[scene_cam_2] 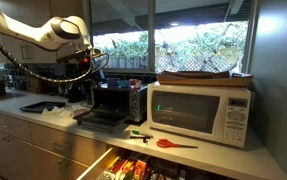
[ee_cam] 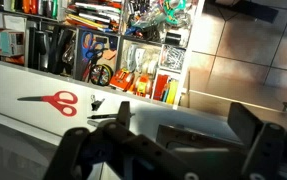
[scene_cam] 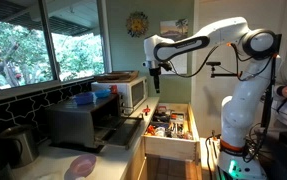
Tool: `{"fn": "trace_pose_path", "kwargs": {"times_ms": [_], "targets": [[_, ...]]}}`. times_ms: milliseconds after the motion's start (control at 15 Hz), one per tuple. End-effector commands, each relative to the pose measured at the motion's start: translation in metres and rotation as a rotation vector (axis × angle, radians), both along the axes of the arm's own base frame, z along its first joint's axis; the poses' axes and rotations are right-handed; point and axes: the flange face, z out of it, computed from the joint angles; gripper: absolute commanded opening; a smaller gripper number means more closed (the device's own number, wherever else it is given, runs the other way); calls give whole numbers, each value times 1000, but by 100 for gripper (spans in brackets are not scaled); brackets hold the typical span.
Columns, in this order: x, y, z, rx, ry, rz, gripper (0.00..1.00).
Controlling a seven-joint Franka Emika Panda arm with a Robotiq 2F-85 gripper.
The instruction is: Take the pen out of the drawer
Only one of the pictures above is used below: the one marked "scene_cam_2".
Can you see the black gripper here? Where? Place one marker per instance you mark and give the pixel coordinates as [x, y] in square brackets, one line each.
[79, 66]

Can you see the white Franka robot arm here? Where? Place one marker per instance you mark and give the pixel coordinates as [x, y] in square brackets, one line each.
[48, 33]

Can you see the wooden cabinet drawer front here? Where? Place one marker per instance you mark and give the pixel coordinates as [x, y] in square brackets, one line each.
[69, 143]
[8, 125]

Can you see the open wooden drawer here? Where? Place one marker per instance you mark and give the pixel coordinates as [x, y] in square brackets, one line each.
[96, 165]

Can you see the clear pen organizer tray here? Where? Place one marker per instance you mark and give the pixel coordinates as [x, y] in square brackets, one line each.
[126, 168]

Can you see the dark blue bowl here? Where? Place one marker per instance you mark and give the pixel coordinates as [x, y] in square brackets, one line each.
[112, 82]

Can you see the light blue bowl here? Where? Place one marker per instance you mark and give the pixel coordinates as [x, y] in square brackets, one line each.
[123, 83]

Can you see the black baking tray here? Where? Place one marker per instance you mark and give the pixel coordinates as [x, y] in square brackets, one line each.
[39, 106]

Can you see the red cup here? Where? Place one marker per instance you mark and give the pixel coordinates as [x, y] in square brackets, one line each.
[135, 84]

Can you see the wooden upper cabinet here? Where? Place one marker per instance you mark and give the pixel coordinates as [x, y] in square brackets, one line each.
[19, 53]

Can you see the silver toaster oven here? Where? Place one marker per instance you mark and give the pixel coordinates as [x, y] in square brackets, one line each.
[136, 101]

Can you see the green capped marker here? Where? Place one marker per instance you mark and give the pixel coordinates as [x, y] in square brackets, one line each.
[138, 132]

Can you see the small black tool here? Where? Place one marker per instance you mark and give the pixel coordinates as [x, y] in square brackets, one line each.
[142, 137]

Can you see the wooden lower cabinet door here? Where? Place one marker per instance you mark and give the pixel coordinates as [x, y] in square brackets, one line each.
[9, 153]
[53, 165]

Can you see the white microwave oven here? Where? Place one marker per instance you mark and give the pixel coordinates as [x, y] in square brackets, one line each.
[183, 111]

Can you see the large glass window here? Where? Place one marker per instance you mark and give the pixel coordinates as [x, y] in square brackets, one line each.
[199, 46]

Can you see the wooden serving tray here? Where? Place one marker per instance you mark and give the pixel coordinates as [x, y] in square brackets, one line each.
[203, 80]

